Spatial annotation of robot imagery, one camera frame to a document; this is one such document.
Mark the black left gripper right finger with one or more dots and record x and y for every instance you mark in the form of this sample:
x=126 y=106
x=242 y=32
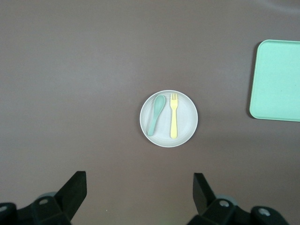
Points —
x=206 y=201

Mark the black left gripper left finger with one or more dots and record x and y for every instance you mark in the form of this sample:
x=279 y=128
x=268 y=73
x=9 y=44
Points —
x=70 y=197

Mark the white speckled round plate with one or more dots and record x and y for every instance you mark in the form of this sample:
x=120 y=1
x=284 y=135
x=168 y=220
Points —
x=182 y=117

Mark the yellow plastic fork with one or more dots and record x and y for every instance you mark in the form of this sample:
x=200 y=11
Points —
x=174 y=117

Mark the teal plastic spoon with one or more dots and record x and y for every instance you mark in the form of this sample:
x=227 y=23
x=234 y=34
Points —
x=159 y=104

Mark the mint green rectangular tray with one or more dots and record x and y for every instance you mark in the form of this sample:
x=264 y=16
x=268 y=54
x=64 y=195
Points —
x=276 y=82

